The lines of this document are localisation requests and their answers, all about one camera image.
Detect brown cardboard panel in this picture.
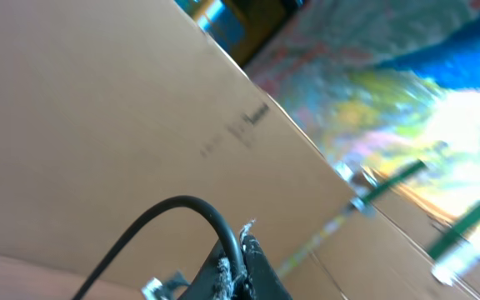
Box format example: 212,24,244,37
0,1,480,299

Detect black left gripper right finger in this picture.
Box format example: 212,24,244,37
239,220,293,300

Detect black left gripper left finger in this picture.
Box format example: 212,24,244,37
178,241,234,300

